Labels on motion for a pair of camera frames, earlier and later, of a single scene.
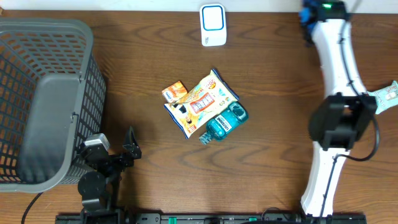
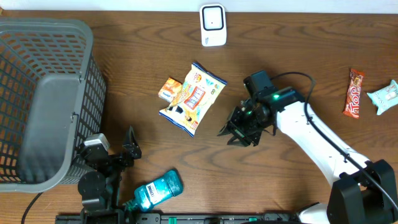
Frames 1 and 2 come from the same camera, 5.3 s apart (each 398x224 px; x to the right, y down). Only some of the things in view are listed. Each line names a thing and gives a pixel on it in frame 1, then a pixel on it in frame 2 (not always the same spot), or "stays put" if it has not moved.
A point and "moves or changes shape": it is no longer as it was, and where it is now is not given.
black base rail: (209, 218) stays put
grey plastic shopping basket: (53, 99) stays put
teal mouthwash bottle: (222, 125) -> (169, 184)
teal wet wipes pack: (385, 98) stays put
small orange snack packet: (174, 91) moves or changes shape
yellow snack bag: (210, 97) moves or changes shape
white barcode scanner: (213, 25) stays put
